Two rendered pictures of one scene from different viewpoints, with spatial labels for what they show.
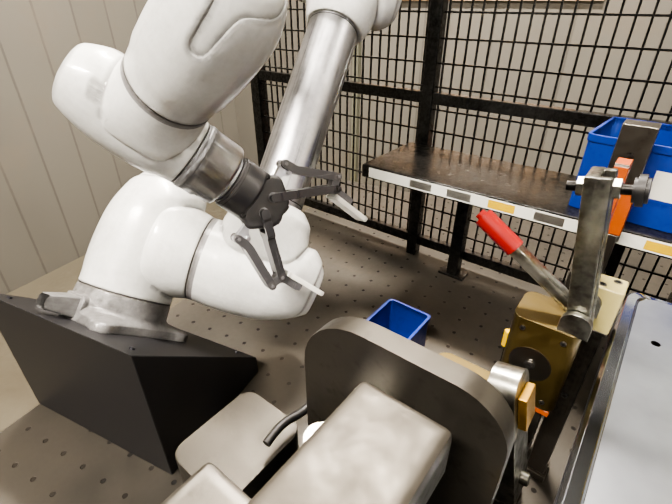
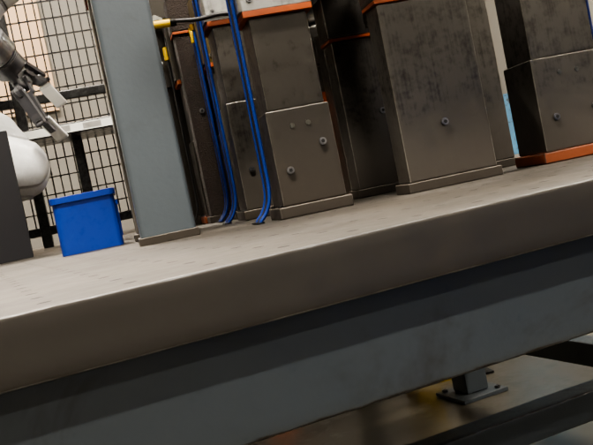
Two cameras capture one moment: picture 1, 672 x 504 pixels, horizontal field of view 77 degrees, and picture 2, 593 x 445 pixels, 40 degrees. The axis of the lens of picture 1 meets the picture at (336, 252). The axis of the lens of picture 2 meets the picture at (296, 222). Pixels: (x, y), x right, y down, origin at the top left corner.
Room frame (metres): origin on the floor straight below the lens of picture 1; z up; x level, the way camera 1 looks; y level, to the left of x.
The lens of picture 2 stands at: (-1.10, 1.19, 0.74)
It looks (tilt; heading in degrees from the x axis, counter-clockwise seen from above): 3 degrees down; 310
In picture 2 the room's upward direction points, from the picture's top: 11 degrees counter-clockwise
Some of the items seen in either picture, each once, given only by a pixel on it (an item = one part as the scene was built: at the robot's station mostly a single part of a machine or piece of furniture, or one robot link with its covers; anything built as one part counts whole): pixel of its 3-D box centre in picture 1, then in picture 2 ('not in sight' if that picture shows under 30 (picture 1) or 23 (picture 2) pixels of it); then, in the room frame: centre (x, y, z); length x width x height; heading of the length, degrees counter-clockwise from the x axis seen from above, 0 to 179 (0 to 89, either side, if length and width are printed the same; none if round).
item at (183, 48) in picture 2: not in sight; (200, 110); (-0.05, 0.14, 0.90); 0.05 x 0.05 x 0.40; 52
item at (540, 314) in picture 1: (506, 411); not in sight; (0.37, -0.23, 0.87); 0.10 x 0.07 x 0.35; 52
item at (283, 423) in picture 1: (314, 396); not in sight; (0.22, 0.02, 1.09); 0.10 x 0.01 x 0.01; 142
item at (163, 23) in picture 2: not in sight; (191, 19); (-0.25, 0.33, 1.00); 0.12 x 0.01 x 0.01; 52
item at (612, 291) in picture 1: (566, 390); not in sight; (0.40, -0.32, 0.88); 0.04 x 0.04 x 0.37; 52
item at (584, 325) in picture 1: (575, 324); not in sight; (0.33, -0.25, 1.06); 0.03 x 0.01 x 0.03; 52
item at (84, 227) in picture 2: not in sight; (88, 222); (0.00, 0.39, 0.74); 0.11 x 0.10 x 0.09; 142
